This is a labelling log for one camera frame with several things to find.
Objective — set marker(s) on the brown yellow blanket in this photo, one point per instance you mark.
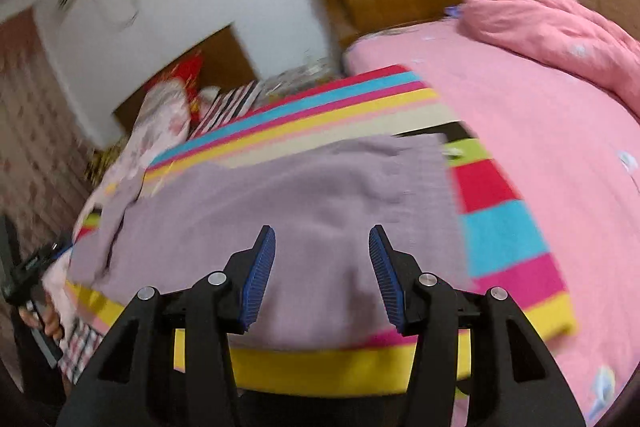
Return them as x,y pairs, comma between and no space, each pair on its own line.
102,162

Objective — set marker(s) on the dark wooden headboard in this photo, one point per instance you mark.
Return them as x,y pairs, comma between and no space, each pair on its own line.
220,57

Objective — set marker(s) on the person's left hand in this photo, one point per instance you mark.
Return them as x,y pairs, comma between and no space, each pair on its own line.
47,319

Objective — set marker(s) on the pink bed sheet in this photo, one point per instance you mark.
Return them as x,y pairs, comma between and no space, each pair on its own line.
550,157

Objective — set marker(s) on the pink floral quilt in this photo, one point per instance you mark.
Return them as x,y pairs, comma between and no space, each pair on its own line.
160,122

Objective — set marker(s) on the small purple cloth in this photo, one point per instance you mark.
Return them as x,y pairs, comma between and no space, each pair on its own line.
452,12

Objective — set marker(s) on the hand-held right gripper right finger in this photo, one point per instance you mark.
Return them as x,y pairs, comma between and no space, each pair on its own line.
385,277

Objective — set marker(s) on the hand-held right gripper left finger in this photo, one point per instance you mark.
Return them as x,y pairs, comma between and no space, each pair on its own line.
257,277

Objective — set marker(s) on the lilac pants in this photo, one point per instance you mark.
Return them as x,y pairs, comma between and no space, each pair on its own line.
300,207

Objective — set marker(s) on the red floral pillow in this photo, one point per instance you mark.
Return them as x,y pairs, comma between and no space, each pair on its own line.
187,77

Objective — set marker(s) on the pink floral curtain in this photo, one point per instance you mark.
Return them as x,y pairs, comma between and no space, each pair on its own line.
35,132

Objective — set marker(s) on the checked bed sheet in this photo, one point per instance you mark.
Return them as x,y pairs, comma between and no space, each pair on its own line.
225,107

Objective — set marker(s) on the striped colourful blanket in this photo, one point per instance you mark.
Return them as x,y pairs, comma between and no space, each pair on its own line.
500,232

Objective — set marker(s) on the floral covered nightstand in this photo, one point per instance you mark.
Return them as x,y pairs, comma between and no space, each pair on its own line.
305,77

